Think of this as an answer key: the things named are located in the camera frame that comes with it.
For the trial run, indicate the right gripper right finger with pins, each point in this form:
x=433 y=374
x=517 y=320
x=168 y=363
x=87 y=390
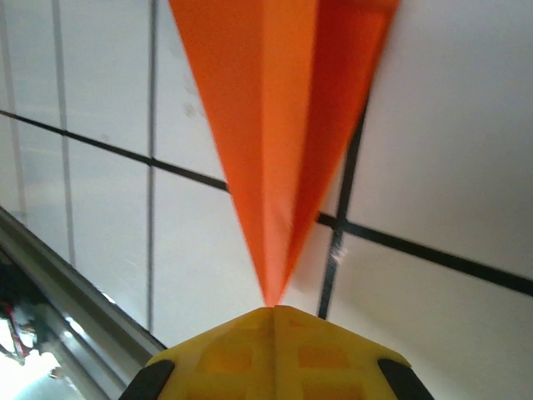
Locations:
x=333 y=366

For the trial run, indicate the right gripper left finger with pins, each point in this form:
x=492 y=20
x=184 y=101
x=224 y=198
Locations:
x=225 y=366

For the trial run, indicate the aluminium table edge rail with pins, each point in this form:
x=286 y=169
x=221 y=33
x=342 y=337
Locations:
x=62 y=283

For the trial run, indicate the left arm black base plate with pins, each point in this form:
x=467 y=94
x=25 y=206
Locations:
x=16 y=291

